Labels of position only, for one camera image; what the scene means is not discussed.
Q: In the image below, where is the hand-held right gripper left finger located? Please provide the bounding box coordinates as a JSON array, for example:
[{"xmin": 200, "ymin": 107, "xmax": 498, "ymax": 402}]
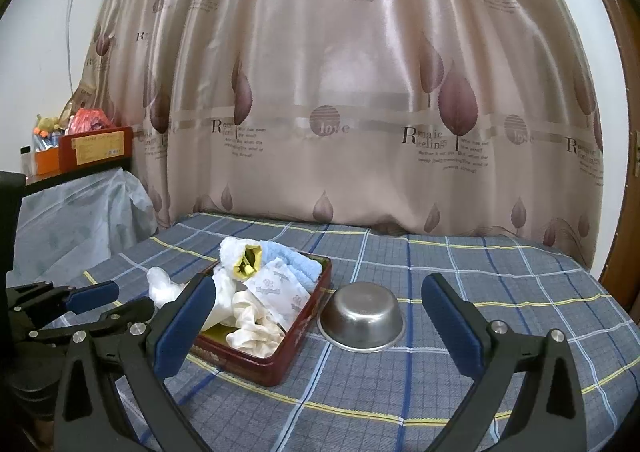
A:
[{"xmin": 52, "ymin": 273, "xmax": 217, "ymax": 452}]

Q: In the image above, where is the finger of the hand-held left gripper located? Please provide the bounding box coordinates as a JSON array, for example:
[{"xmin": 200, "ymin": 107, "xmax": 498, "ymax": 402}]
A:
[
  {"xmin": 37, "ymin": 296, "xmax": 156, "ymax": 340},
  {"xmin": 7, "ymin": 280, "xmax": 121, "ymax": 320}
]

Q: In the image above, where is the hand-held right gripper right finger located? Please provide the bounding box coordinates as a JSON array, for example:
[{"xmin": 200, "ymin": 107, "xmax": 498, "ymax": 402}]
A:
[{"xmin": 421, "ymin": 273, "xmax": 588, "ymax": 452}]

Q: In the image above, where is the plain white towel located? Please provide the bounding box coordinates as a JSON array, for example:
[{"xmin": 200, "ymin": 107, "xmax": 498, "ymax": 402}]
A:
[{"xmin": 205, "ymin": 268, "xmax": 241, "ymax": 333}]

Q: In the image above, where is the cream satin scrunchie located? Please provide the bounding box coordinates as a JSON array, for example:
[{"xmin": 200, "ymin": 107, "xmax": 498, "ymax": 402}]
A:
[{"xmin": 225, "ymin": 291, "xmax": 288, "ymax": 358}]

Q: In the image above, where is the fluffy white yellow-trimmed towel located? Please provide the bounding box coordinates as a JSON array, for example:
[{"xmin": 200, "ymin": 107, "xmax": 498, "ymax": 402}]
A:
[{"xmin": 219, "ymin": 236, "xmax": 266, "ymax": 283}]

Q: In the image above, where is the red tin box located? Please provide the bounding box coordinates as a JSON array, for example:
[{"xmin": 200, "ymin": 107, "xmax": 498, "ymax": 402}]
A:
[{"xmin": 187, "ymin": 252, "xmax": 333, "ymax": 388}]

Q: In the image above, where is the white printed soft packet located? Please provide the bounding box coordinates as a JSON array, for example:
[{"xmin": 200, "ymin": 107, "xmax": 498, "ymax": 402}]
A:
[{"xmin": 243, "ymin": 257, "xmax": 313, "ymax": 327}]

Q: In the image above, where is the blue towel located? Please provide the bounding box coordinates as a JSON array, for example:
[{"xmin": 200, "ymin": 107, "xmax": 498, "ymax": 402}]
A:
[{"xmin": 257, "ymin": 240, "xmax": 323, "ymax": 293}]

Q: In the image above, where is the grey plaid bed sheet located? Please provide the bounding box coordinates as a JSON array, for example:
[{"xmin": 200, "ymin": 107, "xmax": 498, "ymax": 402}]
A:
[{"xmin": 10, "ymin": 212, "xmax": 636, "ymax": 452}]

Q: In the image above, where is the translucent plastic cover sheet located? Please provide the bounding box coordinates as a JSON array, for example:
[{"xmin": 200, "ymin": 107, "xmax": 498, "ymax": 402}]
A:
[{"xmin": 7, "ymin": 167, "xmax": 158, "ymax": 283}]

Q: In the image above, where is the orange box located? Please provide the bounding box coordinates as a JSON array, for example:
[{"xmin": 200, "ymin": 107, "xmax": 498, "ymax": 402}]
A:
[{"xmin": 34, "ymin": 147, "xmax": 62, "ymax": 176}]

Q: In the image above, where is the steel bowl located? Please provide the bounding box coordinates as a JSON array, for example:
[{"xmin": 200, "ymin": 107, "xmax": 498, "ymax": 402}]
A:
[{"xmin": 317, "ymin": 282, "xmax": 407, "ymax": 353}]

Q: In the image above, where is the bunch of small bottles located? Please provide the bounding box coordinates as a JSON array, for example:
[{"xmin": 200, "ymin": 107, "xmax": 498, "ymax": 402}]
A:
[{"xmin": 32, "ymin": 128, "xmax": 63, "ymax": 151}]

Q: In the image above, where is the yellow plush toy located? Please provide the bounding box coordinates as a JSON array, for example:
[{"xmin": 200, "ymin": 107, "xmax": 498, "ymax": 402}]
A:
[{"xmin": 35, "ymin": 114, "xmax": 66, "ymax": 133}]

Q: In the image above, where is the red cardboard box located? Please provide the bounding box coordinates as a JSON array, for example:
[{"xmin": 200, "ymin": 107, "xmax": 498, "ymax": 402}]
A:
[{"xmin": 58, "ymin": 126, "xmax": 134, "ymax": 171}]

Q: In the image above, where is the pink plastic bag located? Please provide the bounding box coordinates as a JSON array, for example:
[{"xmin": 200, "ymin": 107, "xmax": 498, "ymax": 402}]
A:
[{"xmin": 67, "ymin": 106, "xmax": 118, "ymax": 135}]

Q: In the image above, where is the brown wooden door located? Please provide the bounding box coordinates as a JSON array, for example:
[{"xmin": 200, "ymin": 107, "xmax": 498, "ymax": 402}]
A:
[{"xmin": 570, "ymin": 0, "xmax": 640, "ymax": 293}]

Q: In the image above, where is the beige leaf printed curtain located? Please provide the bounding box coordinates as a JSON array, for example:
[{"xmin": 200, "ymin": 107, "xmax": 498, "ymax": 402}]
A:
[{"xmin": 75, "ymin": 0, "xmax": 608, "ymax": 273}]

